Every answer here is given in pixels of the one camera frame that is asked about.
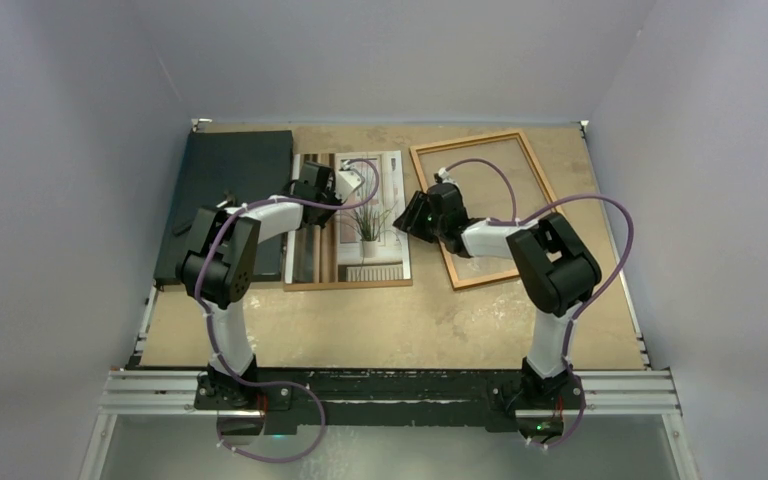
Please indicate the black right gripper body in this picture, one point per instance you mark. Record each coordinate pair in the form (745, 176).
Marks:
(439, 225)

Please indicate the brown frame backing board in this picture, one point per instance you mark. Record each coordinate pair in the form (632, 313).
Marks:
(344, 286)

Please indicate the aluminium rail base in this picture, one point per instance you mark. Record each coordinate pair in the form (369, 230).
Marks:
(494, 400)

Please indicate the light wooden picture frame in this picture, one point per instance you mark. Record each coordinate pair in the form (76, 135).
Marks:
(483, 199)

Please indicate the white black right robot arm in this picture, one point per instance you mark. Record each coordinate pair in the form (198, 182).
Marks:
(558, 272)

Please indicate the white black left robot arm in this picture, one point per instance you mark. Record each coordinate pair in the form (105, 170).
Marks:
(220, 255)

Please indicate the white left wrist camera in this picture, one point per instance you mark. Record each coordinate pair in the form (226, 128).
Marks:
(347, 182)

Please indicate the dark blue electronics box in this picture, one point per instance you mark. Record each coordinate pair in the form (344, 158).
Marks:
(224, 170)

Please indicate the plant window photo print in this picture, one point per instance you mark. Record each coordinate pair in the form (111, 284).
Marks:
(357, 225)

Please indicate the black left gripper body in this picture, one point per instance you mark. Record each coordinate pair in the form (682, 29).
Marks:
(326, 214)

